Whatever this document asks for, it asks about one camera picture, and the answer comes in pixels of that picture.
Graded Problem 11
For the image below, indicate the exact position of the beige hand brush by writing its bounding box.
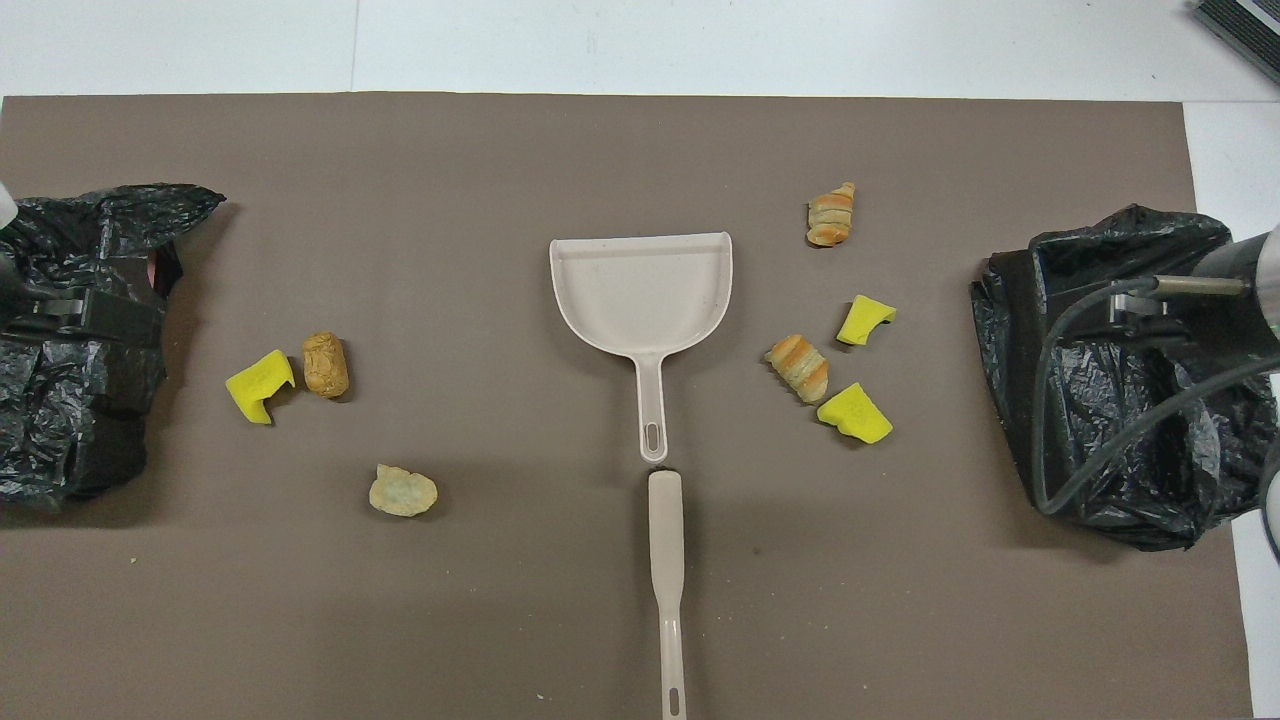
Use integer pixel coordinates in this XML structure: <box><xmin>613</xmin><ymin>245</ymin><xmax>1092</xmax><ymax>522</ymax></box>
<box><xmin>647</xmin><ymin>470</ymin><xmax>690</xmax><ymax>720</ymax></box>

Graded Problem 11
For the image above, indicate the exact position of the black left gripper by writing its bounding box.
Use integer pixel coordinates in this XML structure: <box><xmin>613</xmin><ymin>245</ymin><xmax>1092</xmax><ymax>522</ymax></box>
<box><xmin>0</xmin><ymin>283</ymin><xmax>169</xmax><ymax>346</ymax></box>

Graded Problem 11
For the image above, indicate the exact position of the dark ribbed device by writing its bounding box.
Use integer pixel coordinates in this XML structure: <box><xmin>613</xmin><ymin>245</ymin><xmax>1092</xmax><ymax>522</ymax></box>
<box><xmin>1192</xmin><ymin>0</ymin><xmax>1280</xmax><ymax>86</ymax></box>

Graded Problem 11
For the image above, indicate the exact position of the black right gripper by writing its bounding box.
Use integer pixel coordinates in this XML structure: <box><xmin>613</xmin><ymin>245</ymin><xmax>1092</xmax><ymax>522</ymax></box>
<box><xmin>1105</xmin><ymin>283</ymin><xmax>1280</xmax><ymax>366</ymax></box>

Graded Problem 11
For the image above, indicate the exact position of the striped croissant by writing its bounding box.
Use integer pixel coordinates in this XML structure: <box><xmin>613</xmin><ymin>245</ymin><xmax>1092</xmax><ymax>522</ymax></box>
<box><xmin>806</xmin><ymin>181</ymin><xmax>857</xmax><ymax>248</ymax></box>
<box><xmin>765</xmin><ymin>334</ymin><xmax>830</xmax><ymax>405</ymax></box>

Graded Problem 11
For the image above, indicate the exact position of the pale flaky pastry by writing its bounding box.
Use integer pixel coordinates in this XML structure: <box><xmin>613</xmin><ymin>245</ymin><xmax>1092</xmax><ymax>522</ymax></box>
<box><xmin>368</xmin><ymin>464</ymin><xmax>439</xmax><ymax>518</ymax></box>

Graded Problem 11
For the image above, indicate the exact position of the brown bread roll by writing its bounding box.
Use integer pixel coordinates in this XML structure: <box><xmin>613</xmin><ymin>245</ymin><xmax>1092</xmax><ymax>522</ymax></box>
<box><xmin>302</xmin><ymin>332</ymin><xmax>351</xmax><ymax>400</ymax></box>

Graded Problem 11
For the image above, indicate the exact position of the beige plastic dustpan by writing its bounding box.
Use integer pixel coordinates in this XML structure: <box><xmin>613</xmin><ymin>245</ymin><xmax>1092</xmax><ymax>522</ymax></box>
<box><xmin>548</xmin><ymin>231</ymin><xmax>734</xmax><ymax>466</ymax></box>

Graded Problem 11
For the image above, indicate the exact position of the yellow sponge piece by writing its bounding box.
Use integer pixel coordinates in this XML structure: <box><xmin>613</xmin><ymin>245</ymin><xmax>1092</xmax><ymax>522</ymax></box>
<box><xmin>836</xmin><ymin>294</ymin><xmax>898</xmax><ymax>347</ymax></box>
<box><xmin>816</xmin><ymin>382</ymin><xmax>894</xmax><ymax>445</ymax></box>
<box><xmin>225</xmin><ymin>349</ymin><xmax>297</xmax><ymax>426</ymax></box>

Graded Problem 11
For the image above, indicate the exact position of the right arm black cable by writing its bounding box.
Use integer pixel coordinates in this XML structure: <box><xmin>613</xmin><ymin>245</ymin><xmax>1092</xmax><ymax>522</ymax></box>
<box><xmin>1030</xmin><ymin>272</ymin><xmax>1280</xmax><ymax>518</ymax></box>

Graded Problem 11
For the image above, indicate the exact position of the brown table mat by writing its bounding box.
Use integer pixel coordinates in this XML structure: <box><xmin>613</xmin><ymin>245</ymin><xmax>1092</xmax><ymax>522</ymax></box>
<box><xmin>0</xmin><ymin>93</ymin><xmax>1256</xmax><ymax>720</ymax></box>

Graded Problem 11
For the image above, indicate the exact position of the black bag-lined trash bin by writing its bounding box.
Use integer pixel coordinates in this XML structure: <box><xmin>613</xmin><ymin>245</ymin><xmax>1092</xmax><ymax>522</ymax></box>
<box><xmin>968</xmin><ymin>204</ymin><xmax>1280</xmax><ymax>553</ymax></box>
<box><xmin>0</xmin><ymin>183</ymin><xmax>227</xmax><ymax>513</ymax></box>

